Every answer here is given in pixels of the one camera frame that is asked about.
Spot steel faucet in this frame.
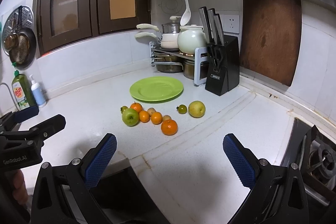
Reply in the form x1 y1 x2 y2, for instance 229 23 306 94
0 82 21 111

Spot black scissors in block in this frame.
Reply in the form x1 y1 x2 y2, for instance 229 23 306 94
208 44 224 71

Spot black knife block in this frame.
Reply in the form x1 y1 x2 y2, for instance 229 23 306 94
205 35 240 96

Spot yellow pear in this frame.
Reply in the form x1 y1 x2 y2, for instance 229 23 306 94
188 101 206 118

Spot steel knife handle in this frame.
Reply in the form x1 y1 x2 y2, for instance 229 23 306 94
199 6 212 44
208 8 218 45
214 14 225 45

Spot hanging copper strainer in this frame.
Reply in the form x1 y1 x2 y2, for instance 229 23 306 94
4 27 37 69

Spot steel pot with cream handle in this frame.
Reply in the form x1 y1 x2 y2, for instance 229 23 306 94
136 16 181 34

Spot white ladle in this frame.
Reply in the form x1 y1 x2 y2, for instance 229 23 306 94
180 0 191 26

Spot small orange mandarin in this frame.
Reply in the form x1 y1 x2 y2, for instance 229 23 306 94
139 110 150 123

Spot brown small fruit front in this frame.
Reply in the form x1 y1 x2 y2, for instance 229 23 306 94
162 115 171 122

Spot white pump bottle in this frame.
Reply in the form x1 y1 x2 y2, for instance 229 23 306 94
30 75 47 108

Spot steel knife handle middle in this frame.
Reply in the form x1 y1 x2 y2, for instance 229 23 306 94
208 8 218 45

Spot green plate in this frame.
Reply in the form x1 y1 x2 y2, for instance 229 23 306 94
129 76 184 102

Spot cream saucepan lower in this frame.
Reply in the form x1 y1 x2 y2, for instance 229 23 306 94
134 32 178 50

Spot small green tomato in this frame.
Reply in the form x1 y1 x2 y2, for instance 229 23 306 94
121 106 127 113
177 104 187 114

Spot round steel steamer tray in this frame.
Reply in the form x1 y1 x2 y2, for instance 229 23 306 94
1 5 34 56

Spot orange with stem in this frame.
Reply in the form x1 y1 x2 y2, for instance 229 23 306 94
130 102 143 113

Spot brown small fruit back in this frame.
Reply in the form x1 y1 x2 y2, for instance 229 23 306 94
147 107 156 116

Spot wall power socket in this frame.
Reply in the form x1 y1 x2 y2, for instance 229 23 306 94
220 14 240 34

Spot green apple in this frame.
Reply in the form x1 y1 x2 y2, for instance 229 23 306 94
122 108 139 127

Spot wooden cutting board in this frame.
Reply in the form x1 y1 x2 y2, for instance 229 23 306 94
240 0 302 86

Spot large front orange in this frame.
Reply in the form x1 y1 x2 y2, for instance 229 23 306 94
161 119 178 136

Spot brown small fruit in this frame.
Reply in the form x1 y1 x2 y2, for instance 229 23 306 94
147 107 156 116
162 115 171 122

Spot green dish soap bottle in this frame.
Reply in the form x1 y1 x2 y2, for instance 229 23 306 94
11 69 36 110

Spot steel knife handle left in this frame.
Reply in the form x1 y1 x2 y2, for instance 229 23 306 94
199 6 212 44

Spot person's left hand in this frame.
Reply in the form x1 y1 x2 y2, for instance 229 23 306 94
13 170 29 205

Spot white corner pot rack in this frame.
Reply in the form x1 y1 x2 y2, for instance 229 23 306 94
150 42 209 86

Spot steel knife handle right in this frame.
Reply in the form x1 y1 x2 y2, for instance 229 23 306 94
214 14 225 45

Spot white ceramic pot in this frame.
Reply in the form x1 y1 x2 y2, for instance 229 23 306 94
177 24 207 55

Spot steel pan under rack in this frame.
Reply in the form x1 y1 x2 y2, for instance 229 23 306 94
151 53 183 73

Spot steel pot under rack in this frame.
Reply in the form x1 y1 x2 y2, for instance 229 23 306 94
183 60 195 80

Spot gas stove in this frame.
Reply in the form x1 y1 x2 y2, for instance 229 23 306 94
280 117 336 208

